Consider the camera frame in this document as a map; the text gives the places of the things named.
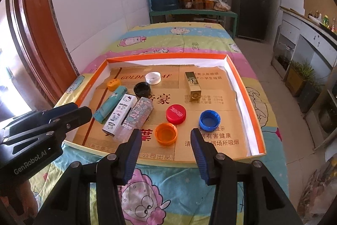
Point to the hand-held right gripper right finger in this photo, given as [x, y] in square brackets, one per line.
[200, 156]

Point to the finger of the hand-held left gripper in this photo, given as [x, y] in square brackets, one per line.
[73, 117]
[63, 108]

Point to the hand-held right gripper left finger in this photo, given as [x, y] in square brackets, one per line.
[133, 153]

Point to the shallow orange-rimmed cardboard box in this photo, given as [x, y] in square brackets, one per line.
[226, 140]

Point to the teal lighter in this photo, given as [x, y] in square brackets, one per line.
[109, 106]

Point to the blue bottle cap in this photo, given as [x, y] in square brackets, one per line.
[209, 120]

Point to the orange ribbed bottle cap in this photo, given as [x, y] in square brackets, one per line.
[165, 134]

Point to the clear plastic packet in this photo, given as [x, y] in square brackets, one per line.
[137, 114]

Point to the white cartoon-print lighter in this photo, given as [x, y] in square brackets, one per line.
[119, 115]

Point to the red bottle cap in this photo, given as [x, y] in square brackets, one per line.
[175, 114]

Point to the orange printed-top bottle cap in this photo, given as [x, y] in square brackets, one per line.
[113, 84]

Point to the black bottle cap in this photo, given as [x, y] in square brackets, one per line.
[142, 89]

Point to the white bottle cap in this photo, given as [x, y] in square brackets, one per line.
[153, 78]

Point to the person's left forearm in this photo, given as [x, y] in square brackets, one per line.
[25, 196]

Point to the red-brown wooden door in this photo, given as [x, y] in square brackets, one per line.
[34, 16]

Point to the cartoon sheep printed blanket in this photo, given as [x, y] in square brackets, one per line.
[184, 37]

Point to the brown planter with plant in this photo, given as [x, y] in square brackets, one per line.
[296, 80]

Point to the dark planter with plant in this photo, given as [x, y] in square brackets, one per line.
[310, 95]

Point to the plastic bag of food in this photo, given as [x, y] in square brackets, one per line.
[222, 6]

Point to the row of preserve jars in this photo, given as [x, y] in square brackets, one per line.
[196, 4]

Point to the white kitchen counter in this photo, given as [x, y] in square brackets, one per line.
[310, 48]

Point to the row of condiment bottles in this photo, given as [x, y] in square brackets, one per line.
[326, 21]

